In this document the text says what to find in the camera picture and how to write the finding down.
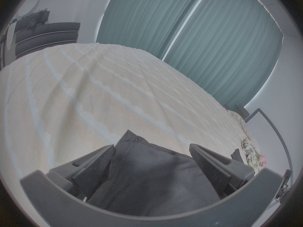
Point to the black T-shirt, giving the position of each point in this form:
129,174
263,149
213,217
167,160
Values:
151,178

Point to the black chest of drawers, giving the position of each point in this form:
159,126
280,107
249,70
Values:
47,36

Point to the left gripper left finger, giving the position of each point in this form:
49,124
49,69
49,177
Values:
92,169

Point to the bed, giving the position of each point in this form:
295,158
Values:
94,91

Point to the round white mirror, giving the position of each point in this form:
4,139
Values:
30,6

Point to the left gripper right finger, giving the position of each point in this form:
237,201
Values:
213,171

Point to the grey bedside table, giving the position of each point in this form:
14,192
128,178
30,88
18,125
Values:
241,110

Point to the white hanging cloth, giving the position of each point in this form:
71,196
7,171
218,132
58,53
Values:
10,36

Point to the dark grey draped cloth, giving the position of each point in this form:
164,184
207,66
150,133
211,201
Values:
35,19

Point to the blue-green curtain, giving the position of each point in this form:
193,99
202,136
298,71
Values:
142,15
227,46

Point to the cream pillow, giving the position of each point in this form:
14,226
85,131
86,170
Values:
239,120

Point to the white printed garment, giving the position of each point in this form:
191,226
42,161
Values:
252,155

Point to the pink garment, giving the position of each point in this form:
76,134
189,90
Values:
264,160

